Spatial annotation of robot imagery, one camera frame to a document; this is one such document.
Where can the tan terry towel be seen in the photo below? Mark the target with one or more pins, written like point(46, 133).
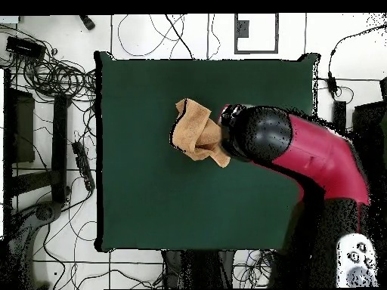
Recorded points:
point(190, 130)

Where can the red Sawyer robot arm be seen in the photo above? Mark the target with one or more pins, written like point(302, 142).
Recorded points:
point(326, 151)

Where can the black upright beam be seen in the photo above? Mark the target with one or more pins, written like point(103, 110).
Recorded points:
point(339, 114)

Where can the dark green table cloth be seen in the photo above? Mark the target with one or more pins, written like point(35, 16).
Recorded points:
point(136, 181)

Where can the black box panel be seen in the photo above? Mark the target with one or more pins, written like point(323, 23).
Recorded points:
point(372, 120)

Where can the black power strip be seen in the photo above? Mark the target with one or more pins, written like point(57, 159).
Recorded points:
point(83, 166)

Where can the small black device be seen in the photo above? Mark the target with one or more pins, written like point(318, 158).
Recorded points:
point(87, 22)

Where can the grey tripod base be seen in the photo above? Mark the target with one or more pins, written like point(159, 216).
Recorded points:
point(45, 211)

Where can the black adapter box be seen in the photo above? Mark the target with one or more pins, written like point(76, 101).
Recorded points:
point(24, 47)

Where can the grey rectangular floor frame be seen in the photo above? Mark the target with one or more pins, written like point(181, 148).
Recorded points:
point(256, 52)

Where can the black pedestal stand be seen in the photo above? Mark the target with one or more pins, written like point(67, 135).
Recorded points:
point(199, 269)

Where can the black beam stand frame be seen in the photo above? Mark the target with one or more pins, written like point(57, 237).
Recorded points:
point(59, 145)

